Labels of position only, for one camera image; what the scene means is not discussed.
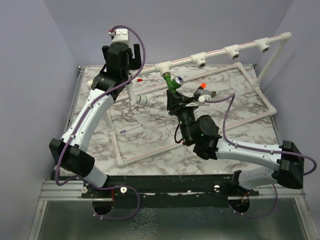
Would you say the white PVC pipe frame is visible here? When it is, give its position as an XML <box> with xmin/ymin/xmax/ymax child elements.
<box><xmin>103</xmin><ymin>32</ymin><xmax>292</xmax><ymax>167</ymax></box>

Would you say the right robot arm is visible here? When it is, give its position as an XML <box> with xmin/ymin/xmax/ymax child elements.
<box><xmin>166</xmin><ymin>90</ymin><xmax>305</xmax><ymax>196</ymax></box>

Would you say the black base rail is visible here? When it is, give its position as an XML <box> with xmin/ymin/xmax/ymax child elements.
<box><xmin>80</xmin><ymin>174</ymin><xmax>258</xmax><ymax>212</ymax></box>

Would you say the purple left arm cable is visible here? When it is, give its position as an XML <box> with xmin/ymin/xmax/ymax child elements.
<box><xmin>54</xmin><ymin>24</ymin><xmax>147</xmax><ymax>187</ymax></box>

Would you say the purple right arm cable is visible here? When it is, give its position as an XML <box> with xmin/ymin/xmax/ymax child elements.
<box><xmin>203</xmin><ymin>93</ymin><xmax>318</xmax><ymax>177</ymax></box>

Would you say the green water faucet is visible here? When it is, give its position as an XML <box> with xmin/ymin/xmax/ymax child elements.
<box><xmin>162</xmin><ymin>72</ymin><xmax>184</xmax><ymax>93</ymax></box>

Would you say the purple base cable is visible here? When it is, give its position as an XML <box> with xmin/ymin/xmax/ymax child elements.
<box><xmin>84</xmin><ymin>182</ymin><xmax>141</xmax><ymax>222</ymax></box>
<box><xmin>227</xmin><ymin>183</ymin><xmax>280</xmax><ymax>219</ymax></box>

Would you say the red capped white pen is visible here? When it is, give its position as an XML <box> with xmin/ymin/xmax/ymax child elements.
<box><xmin>136</xmin><ymin>77</ymin><xmax>155</xmax><ymax>82</ymax></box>

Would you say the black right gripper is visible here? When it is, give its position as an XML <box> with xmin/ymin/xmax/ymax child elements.
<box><xmin>166</xmin><ymin>90</ymin><xmax>200</xmax><ymax>145</ymax></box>

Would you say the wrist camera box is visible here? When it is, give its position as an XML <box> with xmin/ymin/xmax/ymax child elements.
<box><xmin>108</xmin><ymin>28</ymin><xmax>130</xmax><ymax>45</ymax></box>
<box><xmin>186</xmin><ymin>89</ymin><xmax>213</xmax><ymax>107</ymax></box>

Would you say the black orange marker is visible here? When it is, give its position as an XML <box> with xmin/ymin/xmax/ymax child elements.
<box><xmin>198</xmin><ymin>83</ymin><xmax>206</xmax><ymax>90</ymax></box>

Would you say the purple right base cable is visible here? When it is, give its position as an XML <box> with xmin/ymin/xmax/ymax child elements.
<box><xmin>227</xmin><ymin>183</ymin><xmax>280</xmax><ymax>219</ymax></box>

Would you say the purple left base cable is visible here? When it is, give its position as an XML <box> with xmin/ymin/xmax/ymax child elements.
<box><xmin>84</xmin><ymin>182</ymin><xmax>141</xmax><ymax>222</ymax></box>

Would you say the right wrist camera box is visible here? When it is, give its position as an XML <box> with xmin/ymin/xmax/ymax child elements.
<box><xmin>186</xmin><ymin>89</ymin><xmax>213</xmax><ymax>107</ymax></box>

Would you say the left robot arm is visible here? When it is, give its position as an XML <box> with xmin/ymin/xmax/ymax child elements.
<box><xmin>49</xmin><ymin>42</ymin><xmax>146</xmax><ymax>198</ymax></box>

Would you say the grey brown small fitting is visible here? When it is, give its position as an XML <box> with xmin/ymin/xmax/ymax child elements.
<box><xmin>211</xmin><ymin>91</ymin><xmax>217</xmax><ymax>98</ymax></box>

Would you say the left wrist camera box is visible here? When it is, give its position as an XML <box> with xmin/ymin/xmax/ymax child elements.
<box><xmin>108</xmin><ymin>28</ymin><xmax>130</xmax><ymax>45</ymax></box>

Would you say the purple capped white pen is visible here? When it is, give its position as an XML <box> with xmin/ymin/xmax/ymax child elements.
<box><xmin>119</xmin><ymin>123</ymin><xmax>143</xmax><ymax>134</ymax></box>

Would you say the white installed faucet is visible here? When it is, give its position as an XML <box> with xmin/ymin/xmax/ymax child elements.
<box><xmin>125</xmin><ymin>83</ymin><xmax>148</xmax><ymax>107</ymax></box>

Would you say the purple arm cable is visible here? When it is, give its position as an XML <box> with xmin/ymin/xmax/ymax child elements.
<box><xmin>54</xmin><ymin>24</ymin><xmax>147</xmax><ymax>187</ymax></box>
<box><xmin>203</xmin><ymin>93</ymin><xmax>318</xmax><ymax>177</ymax></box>

